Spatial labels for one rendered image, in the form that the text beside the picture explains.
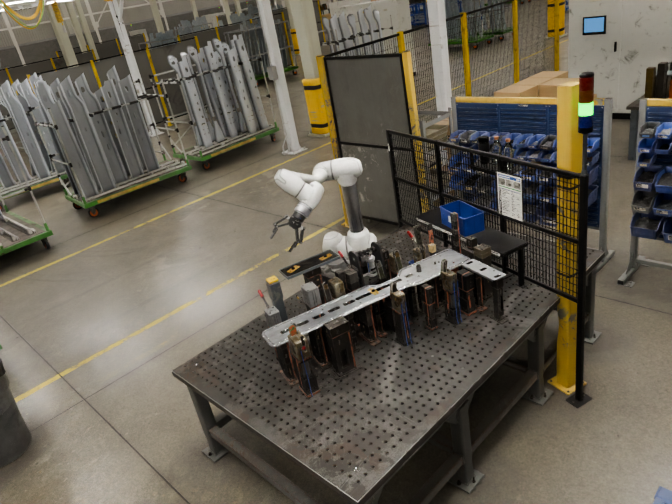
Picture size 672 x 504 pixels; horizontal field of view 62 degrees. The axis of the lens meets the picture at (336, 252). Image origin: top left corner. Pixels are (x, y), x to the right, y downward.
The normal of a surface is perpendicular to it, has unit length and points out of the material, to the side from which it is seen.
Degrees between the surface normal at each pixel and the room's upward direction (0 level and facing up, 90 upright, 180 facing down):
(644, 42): 90
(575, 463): 0
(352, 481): 0
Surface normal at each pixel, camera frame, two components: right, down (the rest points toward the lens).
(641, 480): -0.17, -0.88
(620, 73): -0.69, 0.42
